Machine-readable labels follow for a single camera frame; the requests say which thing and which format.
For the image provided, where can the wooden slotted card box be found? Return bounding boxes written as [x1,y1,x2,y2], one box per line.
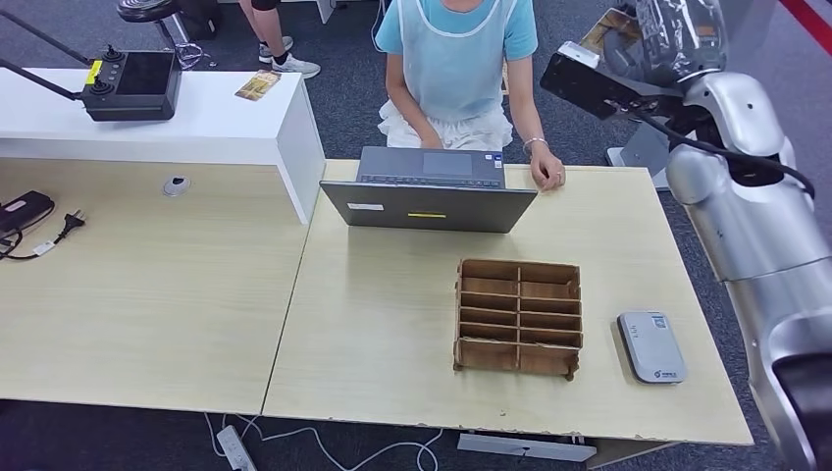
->
[451,258,583,383]

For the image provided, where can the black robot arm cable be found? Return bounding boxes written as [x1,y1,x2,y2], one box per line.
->
[633,107,817,199]

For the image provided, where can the white raised counter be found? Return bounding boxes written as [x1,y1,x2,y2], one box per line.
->
[0,68,327,226]

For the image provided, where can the black adapter cable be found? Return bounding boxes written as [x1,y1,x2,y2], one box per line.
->
[0,221,68,263]

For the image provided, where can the seated person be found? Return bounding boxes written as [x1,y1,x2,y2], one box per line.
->
[373,0,567,192]

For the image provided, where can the white floor cable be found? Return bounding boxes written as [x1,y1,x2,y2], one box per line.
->
[203,413,444,471]

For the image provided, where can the red barrier belt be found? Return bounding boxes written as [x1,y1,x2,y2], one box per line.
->
[778,0,832,40]

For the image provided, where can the black power adapter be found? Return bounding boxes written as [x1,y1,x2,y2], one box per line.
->
[0,189,57,236]

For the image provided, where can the person's left hand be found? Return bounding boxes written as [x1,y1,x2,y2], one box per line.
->
[529,150,567,192]

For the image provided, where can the grey laptop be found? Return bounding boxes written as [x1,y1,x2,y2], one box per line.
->
[318,145,539,235]

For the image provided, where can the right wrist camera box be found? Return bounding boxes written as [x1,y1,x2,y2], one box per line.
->
[539,40,645,123]

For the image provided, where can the tan ID card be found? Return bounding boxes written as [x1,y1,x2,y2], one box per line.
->
[580,7,643,57]

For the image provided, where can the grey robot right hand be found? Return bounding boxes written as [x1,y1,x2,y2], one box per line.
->
[600,0,729,89]

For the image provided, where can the black joystick controller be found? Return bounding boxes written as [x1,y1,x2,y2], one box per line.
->
[79,45,183,124]

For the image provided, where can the black thin rod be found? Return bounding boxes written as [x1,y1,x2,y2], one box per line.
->
[0,58,84,103]
[0,9,93,68]

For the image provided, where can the black bag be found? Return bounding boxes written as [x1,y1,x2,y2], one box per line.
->
[175,0,224,41]

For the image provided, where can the black power plug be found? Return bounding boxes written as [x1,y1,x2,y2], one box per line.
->
[58,209,87,239]

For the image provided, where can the black round stool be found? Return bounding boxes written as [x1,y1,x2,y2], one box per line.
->
[116,0,217,72]

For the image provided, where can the standing person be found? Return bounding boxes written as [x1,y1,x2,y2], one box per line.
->
[236,0,323,80]

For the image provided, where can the white power strip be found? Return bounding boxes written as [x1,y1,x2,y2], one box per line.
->
[215,425,257,471]

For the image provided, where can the white under-desk bracket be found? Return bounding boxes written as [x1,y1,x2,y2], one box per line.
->
[455,433,598,463]

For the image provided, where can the grey card reader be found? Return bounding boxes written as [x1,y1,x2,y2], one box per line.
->
[615,310,689,386]

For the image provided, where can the patterned tan card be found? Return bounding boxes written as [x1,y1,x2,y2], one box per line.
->
[234,70,283,103]

